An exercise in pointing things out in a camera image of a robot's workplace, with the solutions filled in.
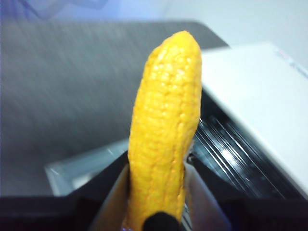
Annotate oven door with glass window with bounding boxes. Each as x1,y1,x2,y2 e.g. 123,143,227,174
44,139,131,197

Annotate cream Toshiba toaster oven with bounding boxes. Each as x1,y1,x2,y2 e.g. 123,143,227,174
44,42,308,201

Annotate yellow corn cob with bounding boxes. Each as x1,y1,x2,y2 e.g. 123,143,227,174
126,30,203,231

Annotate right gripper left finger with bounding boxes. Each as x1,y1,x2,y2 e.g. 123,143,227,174
0,165,131,231

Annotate metal wire oven rack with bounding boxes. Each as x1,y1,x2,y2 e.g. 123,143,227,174
189,115,298,200

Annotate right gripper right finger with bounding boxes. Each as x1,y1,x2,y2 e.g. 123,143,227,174
182,165,308,231

